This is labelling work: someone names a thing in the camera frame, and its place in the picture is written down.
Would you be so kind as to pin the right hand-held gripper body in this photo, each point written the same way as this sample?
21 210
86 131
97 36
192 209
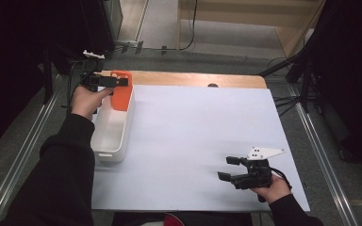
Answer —
257 175

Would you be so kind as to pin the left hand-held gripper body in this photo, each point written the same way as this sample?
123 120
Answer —
92 78

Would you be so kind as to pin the orange phone case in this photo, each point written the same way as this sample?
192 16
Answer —
121 97

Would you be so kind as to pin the white plastic bin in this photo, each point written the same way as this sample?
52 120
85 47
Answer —
113 135

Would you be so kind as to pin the person's right hand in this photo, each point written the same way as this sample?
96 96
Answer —
275 191

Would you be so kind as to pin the person's left hand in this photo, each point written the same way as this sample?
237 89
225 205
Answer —
85 103

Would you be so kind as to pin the white power strip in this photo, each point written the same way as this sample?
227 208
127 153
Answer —
127 42

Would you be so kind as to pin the black metal stand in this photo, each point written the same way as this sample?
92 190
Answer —
47 78

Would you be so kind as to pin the person's torso black clothing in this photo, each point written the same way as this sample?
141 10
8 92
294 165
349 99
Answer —
210 220

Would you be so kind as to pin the white board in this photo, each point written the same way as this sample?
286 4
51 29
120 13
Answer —
185 141

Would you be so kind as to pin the black cabinet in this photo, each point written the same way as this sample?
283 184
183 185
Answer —
102 25

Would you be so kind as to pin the black curtain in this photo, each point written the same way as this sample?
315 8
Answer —
9 62
355 78

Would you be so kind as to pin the black tripod stand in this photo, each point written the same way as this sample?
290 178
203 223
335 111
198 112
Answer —
304 91

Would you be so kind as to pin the wooden shelf unit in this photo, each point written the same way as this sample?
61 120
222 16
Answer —
295 34

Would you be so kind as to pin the metal floor rail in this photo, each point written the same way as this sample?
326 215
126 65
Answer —
22 150
323 163

